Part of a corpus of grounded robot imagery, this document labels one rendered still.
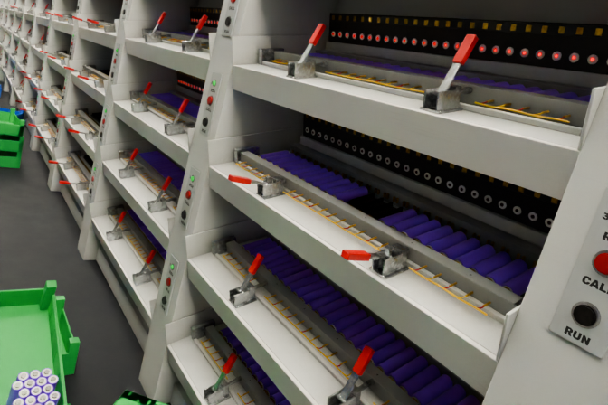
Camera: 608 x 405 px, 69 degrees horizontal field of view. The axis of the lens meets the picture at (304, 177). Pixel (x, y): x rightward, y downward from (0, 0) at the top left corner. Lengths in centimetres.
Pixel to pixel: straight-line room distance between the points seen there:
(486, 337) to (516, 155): 17
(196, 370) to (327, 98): 59
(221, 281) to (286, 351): 21
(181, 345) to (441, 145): 71
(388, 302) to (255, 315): 30
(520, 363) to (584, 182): 16
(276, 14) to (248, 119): 20
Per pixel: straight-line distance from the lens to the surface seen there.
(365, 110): 56
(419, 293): 52
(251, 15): 86
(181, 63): 108
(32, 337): 114
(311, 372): 68
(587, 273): 41
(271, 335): 73
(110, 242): 143
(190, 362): 97
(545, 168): 44
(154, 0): 153
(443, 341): 49
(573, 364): 43
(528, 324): 44
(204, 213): 90
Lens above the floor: 72
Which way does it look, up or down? 10 degrees down
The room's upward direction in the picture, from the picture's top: 15 degrees clockwise
